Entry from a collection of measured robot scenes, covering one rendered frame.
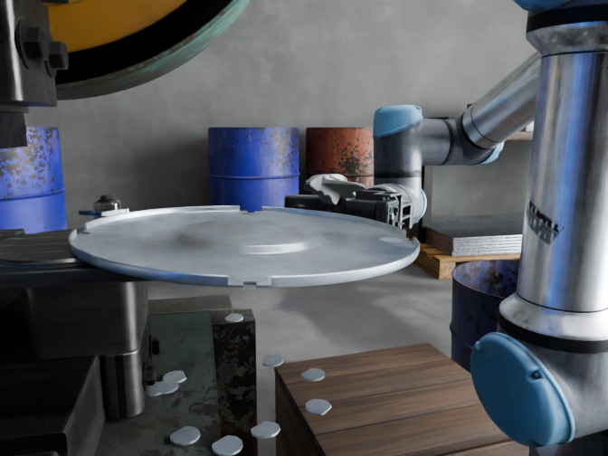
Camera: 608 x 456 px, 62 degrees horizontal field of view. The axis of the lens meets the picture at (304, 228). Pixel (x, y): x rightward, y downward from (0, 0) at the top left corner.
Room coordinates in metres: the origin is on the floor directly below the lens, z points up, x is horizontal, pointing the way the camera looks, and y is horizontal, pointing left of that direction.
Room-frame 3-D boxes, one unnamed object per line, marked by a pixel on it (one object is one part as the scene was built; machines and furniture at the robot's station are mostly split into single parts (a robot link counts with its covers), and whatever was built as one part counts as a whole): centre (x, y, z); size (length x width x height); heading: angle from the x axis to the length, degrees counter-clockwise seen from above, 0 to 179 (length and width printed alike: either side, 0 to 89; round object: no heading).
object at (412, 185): (0.81, -0.15, 0.76); 0.11 x 0.08 x 0.09; 154
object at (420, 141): (0.82, -0.16, 0.85); 0.11 x 0.08 x 0.11; 111
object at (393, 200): (0.66, -0.09, 0.76); 0.12 x 0.09 x 0.08; 154
